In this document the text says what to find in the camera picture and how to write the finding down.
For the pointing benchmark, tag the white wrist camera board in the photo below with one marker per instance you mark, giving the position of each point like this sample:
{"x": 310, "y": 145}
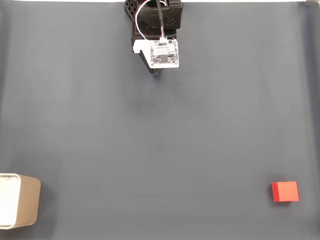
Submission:
{"x": 163, "y": 53}

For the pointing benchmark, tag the red cube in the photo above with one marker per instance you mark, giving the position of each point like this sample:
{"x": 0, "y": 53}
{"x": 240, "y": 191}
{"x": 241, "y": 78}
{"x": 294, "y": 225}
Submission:
{"x": 286, "y": 191}

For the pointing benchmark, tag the dark grey table mat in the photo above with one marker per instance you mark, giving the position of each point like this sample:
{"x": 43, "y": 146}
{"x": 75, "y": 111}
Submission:
{"x": 160, "y": 137}

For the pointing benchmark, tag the beige metal box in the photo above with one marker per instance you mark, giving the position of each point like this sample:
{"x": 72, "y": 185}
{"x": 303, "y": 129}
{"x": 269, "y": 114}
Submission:
{"x": 28, "y": 202}

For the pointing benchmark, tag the white plastic padding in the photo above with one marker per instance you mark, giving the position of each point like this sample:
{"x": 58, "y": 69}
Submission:
{"x": 7, "y": 200}

